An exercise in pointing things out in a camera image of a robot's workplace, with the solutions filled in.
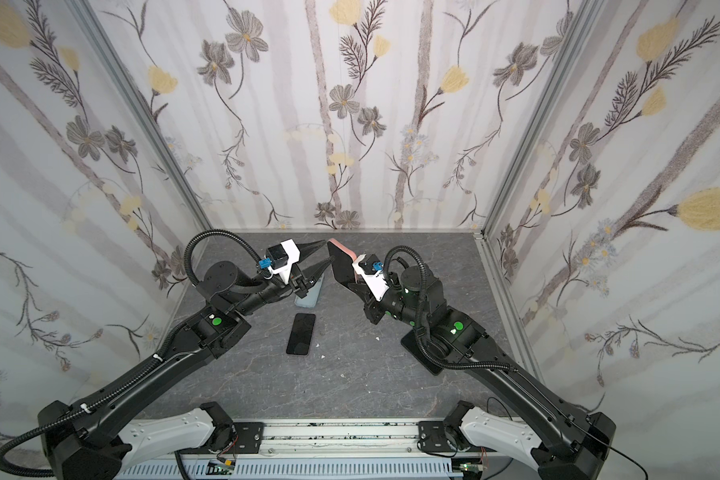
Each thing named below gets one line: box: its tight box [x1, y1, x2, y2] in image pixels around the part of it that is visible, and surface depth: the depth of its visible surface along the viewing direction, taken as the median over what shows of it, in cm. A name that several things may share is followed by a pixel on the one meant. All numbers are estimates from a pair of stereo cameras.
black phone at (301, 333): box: [286, 313, 316, 355], surface depth 93 cm
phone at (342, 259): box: [327, 238, 357, 285], surface depth 57 cm
